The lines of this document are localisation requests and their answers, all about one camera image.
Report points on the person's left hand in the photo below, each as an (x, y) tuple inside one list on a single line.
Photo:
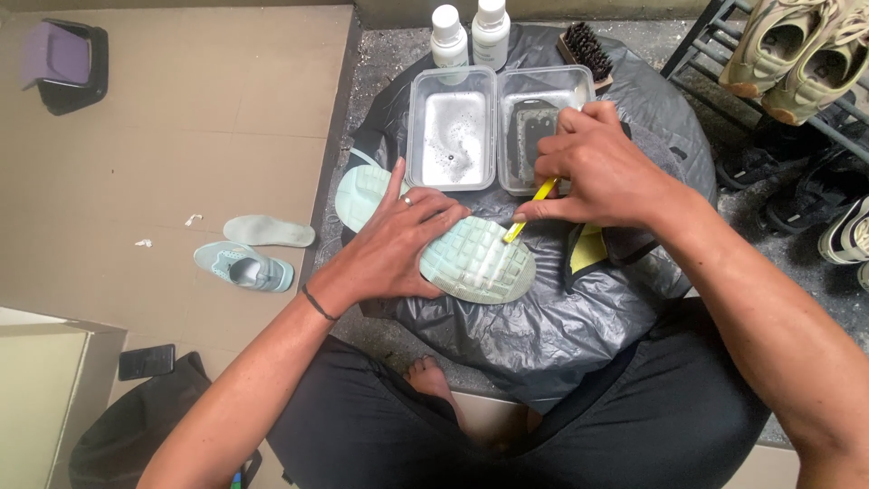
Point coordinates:
[(383, 255)]

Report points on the person's right hand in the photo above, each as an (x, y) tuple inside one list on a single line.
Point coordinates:
[(611, 176)]

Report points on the mint sneaker with ridged sole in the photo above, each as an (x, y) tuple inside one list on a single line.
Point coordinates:
[(482, 261)]

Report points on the yellow toothbrush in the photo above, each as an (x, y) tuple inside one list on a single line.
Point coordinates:
[(519, 224)]

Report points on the yellow and black cloth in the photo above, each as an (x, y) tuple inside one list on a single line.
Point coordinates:
[(588, 251)]

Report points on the black wrist band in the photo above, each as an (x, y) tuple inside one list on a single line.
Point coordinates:
[(318, 304)]

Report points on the dark grey scrub pad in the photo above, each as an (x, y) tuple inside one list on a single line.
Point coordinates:
[(524, 142)]

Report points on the mint sneaker with open top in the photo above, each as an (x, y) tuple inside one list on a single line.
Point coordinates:
[(271, 271)]

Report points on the pale grey insole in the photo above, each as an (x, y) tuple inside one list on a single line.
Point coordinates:
[(268, 231)]

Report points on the clear plastic tub with pad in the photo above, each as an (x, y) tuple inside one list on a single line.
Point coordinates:
[(526, 81)]

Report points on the wooden bristle brush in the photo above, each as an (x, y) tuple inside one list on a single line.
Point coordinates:
[(585, 51)]

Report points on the person's bare foot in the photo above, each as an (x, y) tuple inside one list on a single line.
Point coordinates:
[(431, 384)]

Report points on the clear plastic tub with foam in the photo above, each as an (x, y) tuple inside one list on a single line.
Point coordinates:
[(453, 136)]

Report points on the black sandal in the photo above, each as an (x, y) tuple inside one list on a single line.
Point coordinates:
[(760, 159), (808, 197)]

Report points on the dark metal shoe rack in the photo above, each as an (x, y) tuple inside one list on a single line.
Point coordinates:
[(699, 51)]

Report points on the black plastic bag cover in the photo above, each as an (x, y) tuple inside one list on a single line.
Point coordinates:
[(536, 333)]

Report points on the white plastic bottle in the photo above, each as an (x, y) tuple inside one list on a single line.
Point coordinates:
[(490, 34), (449, 37)]

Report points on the beige sneaker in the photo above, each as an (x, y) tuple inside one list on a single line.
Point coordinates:
[(767, 51), (818, 81)]

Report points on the person's black shorts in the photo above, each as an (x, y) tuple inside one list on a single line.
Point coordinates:
[(611, 421)]

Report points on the white and black sneaker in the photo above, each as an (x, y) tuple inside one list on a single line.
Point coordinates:
[(848, 234)]

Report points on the black smartphone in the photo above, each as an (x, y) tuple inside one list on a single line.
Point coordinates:
[(146, 362)]

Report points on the black backpack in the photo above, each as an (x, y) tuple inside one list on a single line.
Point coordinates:
[(129, 434)]

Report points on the black bin with purple lid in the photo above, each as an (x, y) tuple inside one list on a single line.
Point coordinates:
[(64, 64)]

